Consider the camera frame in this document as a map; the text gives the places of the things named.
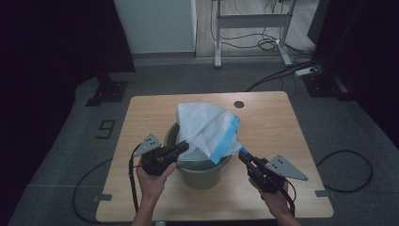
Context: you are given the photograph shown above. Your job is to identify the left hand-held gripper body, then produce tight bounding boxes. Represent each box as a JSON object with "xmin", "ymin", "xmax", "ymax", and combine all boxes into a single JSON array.
[{"xmin": 133, "ymin": 133, "xmax": 177, "ymax": 177}]

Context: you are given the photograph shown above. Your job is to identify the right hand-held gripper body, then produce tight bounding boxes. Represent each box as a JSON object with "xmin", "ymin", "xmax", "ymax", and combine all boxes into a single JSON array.
[{"xmin": 247, "ymin": 153, "xmax": 309, "ymax": 193}]

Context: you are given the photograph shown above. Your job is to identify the green plastic trash bin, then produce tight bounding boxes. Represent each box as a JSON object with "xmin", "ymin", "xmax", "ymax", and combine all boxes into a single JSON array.
[{"xmin": 164, "ymin": 121, "xmax": 233, "ymax": 190}]

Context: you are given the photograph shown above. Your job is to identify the person's right hand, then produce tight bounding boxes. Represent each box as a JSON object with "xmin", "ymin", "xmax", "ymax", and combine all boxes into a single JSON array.
[{"xmin": 248, "ymin": 178, "xmax": 291, "ymax": 218}]

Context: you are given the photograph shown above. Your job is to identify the person's left hand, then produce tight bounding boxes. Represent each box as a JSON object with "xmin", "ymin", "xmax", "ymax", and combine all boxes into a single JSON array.
[{"xmin": 136, "ymin": 162, "xmax": 177, "ymax": 201}]

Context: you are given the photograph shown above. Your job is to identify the grey tape strip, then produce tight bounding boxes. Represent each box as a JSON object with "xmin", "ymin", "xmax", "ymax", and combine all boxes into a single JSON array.
[
  {"xmin": 92, "ymin": 193, "xmax": 113, "ymax": 202},
  {"xmin": 314, "ymin": 189, "xmax": 337, "ymax": 199}
]

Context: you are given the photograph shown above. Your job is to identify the black stand base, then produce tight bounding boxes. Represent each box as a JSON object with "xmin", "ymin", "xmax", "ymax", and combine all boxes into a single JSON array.
[
  {"xmin": 301, "ymin": 73, "xmax": 356, "ymax": 102},
  {"xmin": 85, "ymin": 73, "xmax": 130, "ymax": 107}
]

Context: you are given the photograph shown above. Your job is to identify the white power strip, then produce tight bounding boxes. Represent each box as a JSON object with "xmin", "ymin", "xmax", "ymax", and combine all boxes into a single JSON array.
[{"xmin": 295, "ymin": 66, "xmax": 319, "ymax": 77}]

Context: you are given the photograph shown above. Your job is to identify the white cabinet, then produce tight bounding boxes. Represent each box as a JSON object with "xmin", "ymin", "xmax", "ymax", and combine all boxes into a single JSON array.
[{"xmin": 113, "ymin": 0, "xmax": 198, "ymax": 55}]

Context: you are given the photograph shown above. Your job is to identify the dark curtain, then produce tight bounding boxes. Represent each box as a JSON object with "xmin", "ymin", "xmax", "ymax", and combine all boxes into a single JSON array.
[
  {"xmin": 0, "ymin": 0, "xmax": 136, "ymax": 220},
  {"xmin": 309, "ymin": 0, "xmax": 399, "ymax": 149}
]

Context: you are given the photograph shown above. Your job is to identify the left hand-held gripper cable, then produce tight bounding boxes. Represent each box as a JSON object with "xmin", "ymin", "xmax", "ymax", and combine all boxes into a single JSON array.
[{"xmin": 127, "ymin": 142, "xmax": 143, "ymax": 215}]

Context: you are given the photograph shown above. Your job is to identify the hand-held gripper cable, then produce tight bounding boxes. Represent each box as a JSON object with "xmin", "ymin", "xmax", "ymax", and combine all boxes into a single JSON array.
[
  {"xmin": 127, "ymin": 142, "xmax": 143, "ymax": 215},
  {"xmin": 281, "ymin": 179, "xmax": 296, "ymax": 218}
]

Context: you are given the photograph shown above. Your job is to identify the right hand-held gripper cable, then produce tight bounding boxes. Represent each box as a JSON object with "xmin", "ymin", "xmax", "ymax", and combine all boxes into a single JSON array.
[{"xmin": 281, "ymin": 179, "xmax": 296, "ymax": 218}]

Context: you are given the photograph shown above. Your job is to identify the thick black floor cable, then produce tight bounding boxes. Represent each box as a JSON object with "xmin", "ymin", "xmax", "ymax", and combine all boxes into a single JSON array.
[{"xmin": 245, "ymin": 58, "xmax": 319, "ymax": 92}]

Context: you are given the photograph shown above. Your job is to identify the black floor cable loop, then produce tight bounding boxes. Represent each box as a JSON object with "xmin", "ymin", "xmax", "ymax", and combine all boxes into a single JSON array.
[
  {"xmin": 315, "ymin": 149, "xmax": 375, "ymax": 194},
  {"xmin": 72, "ymin": 157, "xmax": 113, "ymax": 225}
]

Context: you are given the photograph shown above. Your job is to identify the tangle of thin black cables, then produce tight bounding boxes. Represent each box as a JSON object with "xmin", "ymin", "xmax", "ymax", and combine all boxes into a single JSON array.
[{"xmin": 209, "ymin": 0, "xmax": 316, "ymax": 58}]

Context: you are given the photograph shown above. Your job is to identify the white metal desk frame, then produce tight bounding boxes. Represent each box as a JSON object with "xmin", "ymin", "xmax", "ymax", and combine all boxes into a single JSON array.
[{"xmin": 212, "ymin": 0, "xmax": 294, "ymax": 69}]

